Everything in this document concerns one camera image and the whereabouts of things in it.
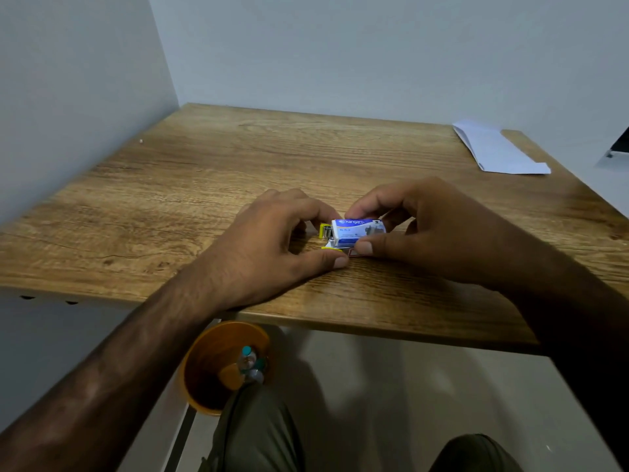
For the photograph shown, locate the person's leg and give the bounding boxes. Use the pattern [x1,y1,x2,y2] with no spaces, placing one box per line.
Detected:
[199,383,305,472]
[428,433,524,472]

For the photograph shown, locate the orange waste bin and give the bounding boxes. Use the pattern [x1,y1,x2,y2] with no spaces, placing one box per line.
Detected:
[179,321,271,417]

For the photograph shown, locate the person's left forearm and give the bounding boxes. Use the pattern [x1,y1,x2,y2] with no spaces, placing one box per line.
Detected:
[0,269,232,472]

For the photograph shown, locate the yellow and silver stapler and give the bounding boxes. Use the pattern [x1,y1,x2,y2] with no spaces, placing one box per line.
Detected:
[319,222,367,257]

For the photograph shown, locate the person's right forearm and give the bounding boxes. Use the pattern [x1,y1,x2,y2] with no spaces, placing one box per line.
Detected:
[496,235,629,472]

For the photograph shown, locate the black window frame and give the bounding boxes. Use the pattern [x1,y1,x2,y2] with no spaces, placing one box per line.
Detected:
[607,125,629,159]

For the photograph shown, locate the blue staples box sleeve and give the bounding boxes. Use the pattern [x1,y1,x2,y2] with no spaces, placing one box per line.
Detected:
[330,218,388,249]

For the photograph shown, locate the person's left leg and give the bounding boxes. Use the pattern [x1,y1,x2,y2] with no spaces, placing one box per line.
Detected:
[199,383,305,472]

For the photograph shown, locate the person's left hand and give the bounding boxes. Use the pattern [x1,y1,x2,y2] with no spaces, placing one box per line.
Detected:
[184,187,351,310]

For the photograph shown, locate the white papers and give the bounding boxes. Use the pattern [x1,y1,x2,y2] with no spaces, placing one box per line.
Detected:
[451,121,552,176]

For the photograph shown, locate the black table leg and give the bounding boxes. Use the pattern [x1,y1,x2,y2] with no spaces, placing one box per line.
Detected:
[164,406,197,472]

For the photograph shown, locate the person's right leg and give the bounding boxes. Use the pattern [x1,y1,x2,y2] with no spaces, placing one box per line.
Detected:
[428,433,524,472]

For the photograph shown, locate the person's right hand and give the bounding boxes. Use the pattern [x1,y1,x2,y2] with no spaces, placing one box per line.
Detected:
[343,176,546,290]

